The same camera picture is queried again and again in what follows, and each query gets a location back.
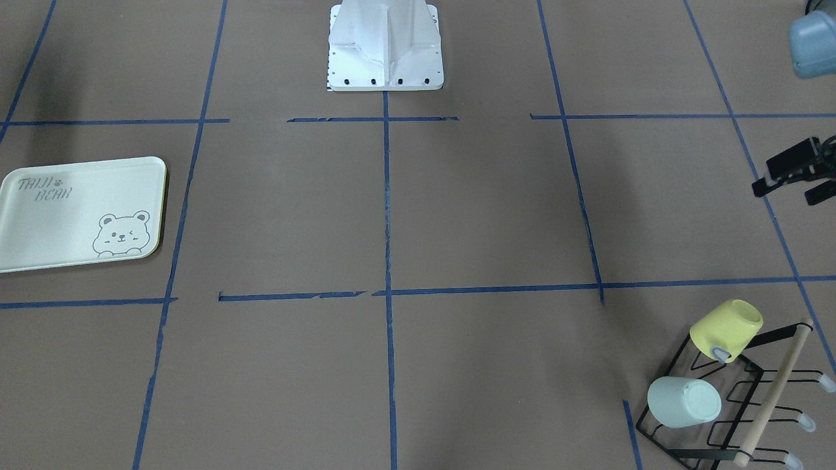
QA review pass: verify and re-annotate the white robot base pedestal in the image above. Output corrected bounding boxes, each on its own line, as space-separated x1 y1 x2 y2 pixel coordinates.
327 1 445 92

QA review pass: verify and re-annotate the black wire cup rack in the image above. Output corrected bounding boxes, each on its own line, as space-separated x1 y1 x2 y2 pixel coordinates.
633 319 834 469

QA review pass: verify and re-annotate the cream bear print tray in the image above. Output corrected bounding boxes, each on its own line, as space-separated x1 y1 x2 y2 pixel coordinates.
1 157 168 273

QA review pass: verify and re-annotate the yellow plastic cup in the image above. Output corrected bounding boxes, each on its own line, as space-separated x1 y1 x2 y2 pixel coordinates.
689 298 764 364

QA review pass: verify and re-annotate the light green plastic cup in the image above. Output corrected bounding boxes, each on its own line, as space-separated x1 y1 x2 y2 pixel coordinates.
647 377 722 428

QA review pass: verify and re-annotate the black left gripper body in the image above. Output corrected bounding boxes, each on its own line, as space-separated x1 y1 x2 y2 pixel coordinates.
807 136 835 181

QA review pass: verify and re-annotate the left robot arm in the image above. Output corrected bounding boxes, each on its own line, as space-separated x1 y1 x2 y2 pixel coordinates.
750 1 835 206

